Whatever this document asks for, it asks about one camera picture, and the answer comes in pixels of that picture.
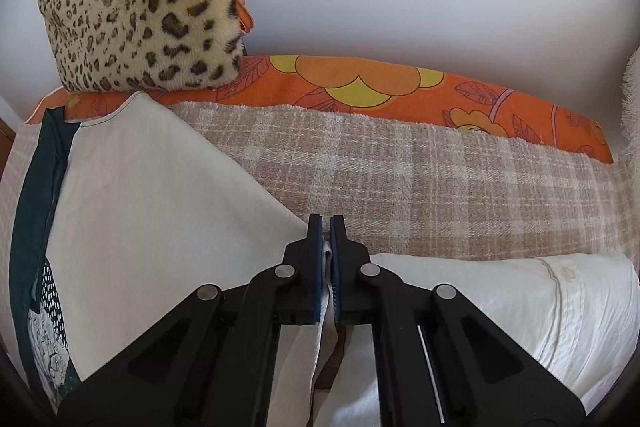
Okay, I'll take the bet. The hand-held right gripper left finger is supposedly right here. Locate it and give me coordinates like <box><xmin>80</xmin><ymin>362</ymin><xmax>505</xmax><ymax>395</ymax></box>
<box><xmin>56</xmin><ymin>213</ymin><xmax>326</xmax><ymax>427</ymax></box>

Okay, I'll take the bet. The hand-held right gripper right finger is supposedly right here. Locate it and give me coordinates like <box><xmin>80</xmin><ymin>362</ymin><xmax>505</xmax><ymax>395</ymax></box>
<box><xmin>329</xmin><ymin>214</ymin><xmax>584</xmax><ymax>427</ymax></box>

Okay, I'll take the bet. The white shirt with green print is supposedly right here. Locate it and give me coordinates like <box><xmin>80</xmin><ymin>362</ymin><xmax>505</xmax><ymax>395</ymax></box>
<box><xmin>10</xmin><ymin>91</ymin><xmax>640</xmax><ymax>427</ymax></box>

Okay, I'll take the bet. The pink plaid blanket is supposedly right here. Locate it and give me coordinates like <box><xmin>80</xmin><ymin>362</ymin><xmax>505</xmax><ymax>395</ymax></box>
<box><xmin>0</xmin><ymin>99</ymin><xmax>640</xmax><ymax>268</ymax></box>

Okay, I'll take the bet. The orange floral bed sheet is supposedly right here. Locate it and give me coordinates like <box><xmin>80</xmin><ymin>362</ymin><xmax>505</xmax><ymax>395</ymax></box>
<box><xmin>25</xmin><ymin>54</ymin><xmax>615</xmax><ymax>165</ymax></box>

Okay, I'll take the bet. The white fluffy cloth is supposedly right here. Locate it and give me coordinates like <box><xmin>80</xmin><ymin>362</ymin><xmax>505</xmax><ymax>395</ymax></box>
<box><xmin>620</xmin><ymin>49</ymin><xmax>640</xmax><ymax>160</ymax></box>

